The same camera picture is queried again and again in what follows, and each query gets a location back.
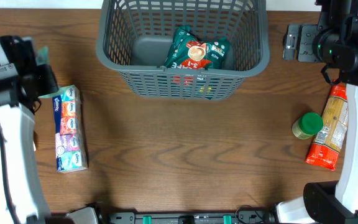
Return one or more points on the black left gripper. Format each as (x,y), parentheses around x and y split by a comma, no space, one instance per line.
(45,81)

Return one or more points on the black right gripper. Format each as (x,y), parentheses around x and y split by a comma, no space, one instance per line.
(305,42)

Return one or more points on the mint green wipes packet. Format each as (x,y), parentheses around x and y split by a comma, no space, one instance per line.
(43,53)

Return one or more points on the Kleenex tissue multipack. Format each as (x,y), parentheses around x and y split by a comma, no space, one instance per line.
(69,140)

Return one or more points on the green coffee mix bag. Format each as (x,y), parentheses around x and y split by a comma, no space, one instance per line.
(188,52)

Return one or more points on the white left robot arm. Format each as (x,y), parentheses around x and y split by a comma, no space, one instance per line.
(25,77)

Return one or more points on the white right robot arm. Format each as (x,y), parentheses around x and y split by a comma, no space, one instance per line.
(334,42)

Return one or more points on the green lid jar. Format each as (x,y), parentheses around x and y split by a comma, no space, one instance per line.
(307,126)

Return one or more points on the grey plastic basket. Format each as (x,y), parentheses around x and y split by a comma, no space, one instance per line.
(135,37)

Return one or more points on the orange pasta packet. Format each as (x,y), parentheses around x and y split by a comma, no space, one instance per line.
(327,144)

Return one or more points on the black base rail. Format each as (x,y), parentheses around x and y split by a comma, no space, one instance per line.
(96,213)

